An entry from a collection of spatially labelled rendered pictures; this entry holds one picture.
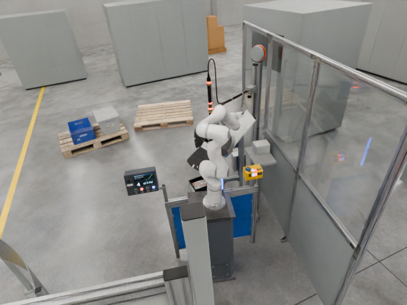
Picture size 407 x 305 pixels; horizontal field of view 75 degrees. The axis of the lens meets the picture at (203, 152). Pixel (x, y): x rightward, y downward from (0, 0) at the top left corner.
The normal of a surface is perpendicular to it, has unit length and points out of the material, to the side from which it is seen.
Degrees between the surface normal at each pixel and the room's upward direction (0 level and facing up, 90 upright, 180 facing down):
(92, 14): 90
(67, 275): 0
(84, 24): 90
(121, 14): 90
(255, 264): 0
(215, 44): 90
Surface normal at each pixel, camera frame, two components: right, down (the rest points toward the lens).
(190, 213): -0.07, -0.82
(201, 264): 0.18, 0.55
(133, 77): 0.38, 0.50
